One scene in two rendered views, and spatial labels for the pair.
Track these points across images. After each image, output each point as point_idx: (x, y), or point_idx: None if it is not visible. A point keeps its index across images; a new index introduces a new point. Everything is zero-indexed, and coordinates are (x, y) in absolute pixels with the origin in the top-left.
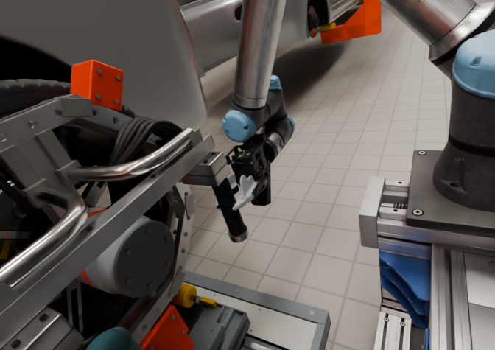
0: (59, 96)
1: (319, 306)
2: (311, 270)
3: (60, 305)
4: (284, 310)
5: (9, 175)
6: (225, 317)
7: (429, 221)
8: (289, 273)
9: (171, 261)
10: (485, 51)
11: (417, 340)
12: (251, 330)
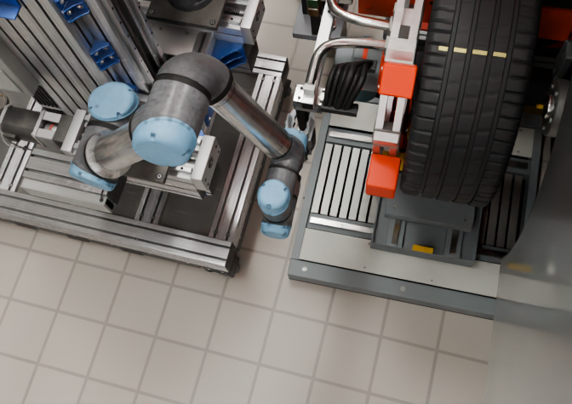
0: (405, 48)
1: (302, 296)
2: (314, 347)
3: None
4: (335, 269)
5: None
6: (392, 232)
7: None
8: (345, 339)
9: None
10: (123, 93)
11: (208, 224)
12: (368, 242)
